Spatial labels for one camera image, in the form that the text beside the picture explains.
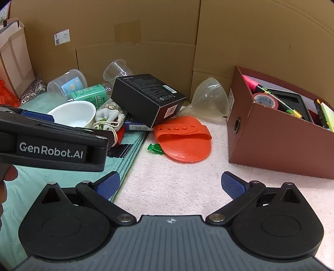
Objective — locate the pink towel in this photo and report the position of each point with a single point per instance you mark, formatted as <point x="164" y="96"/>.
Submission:
<point x="169" y="182"/>

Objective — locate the clear plastic funnel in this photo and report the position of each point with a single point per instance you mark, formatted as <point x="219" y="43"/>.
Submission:
<point x="210" y="96"/>

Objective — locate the black and yellow pen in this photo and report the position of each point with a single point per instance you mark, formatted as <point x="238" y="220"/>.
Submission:
<point x="318" y="109"/>

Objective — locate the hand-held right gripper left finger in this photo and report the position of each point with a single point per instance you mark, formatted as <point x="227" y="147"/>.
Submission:
<point x="108" y="183"/>

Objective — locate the black foam tray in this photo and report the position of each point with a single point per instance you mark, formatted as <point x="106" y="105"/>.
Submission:
<point x="291" y="99"/>

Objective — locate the black marker green cap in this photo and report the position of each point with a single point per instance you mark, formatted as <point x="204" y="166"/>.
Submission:
<point x="283" y="103"/>

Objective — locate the teal printed cloth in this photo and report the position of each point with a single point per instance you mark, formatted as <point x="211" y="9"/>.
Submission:
<point x="26" y="187"/>

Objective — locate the small clear snack packet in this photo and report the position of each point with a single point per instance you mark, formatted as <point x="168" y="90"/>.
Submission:
<point x="111" y="105"/>

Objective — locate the green can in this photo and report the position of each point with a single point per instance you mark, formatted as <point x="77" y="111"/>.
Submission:
<point x="88" y="95"/>

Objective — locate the yellow sticky notes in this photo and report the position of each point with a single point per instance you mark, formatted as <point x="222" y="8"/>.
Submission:
<point x="328" y="114"/>

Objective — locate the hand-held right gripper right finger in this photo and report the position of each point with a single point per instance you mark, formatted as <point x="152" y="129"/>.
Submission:
<point x="233" y="185"/>

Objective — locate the clear plastic cup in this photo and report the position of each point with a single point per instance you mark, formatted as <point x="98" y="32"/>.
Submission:
<point x="116" y="70"/>

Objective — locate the pink tape roll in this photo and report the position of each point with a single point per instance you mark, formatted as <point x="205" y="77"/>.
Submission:
<point x="264" y="100"/>

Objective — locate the pink highlighter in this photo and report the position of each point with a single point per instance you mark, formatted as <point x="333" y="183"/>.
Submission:
<point x="251" y="83"/>

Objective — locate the orange silicone mitt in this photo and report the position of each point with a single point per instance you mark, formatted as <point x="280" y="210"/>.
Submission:
<point x="185" y="142"/>

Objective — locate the person's left hand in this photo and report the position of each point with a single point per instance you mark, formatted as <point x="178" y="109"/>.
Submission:
<point x="10" y="174"/>

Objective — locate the white sticker label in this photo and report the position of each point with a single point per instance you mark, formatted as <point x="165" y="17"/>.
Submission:
<point x="62" y="37"/>

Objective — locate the bag of metal clips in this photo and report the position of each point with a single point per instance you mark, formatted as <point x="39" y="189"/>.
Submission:
<point x="34" y="88"/>

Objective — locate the clear lidded plastic jar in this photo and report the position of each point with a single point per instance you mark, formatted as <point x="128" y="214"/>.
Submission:
<point x="65" y="83"/>

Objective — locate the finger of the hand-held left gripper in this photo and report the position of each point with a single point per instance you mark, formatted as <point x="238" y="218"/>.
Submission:
<point x="36" y="116"/>

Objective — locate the large cardboard box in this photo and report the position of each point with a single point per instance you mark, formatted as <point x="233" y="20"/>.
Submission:
<point x="130" y="31"/>
<point x="261" y="34"/>

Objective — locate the red plastic bag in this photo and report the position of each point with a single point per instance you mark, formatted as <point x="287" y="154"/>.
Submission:
<point x="7" y="95"/>

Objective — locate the brown paper bag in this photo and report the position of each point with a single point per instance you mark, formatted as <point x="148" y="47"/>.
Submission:
<point x="14" y="57"/>

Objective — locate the white ceramic bowl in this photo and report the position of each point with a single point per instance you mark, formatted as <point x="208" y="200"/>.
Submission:
<point x="74" y="113"/>

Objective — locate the brown storage box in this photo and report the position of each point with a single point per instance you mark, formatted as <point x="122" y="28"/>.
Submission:
<point x="276" y="135"/>

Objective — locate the black cardboard product box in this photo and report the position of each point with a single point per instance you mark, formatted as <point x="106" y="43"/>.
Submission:
<point x="146" y="99"/>

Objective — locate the small blue box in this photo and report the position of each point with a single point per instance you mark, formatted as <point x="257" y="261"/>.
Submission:
<point x="134" y="125"/>

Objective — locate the small green plastic clip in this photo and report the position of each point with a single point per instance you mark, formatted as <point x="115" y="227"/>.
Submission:
<point x="155" y="149"/>

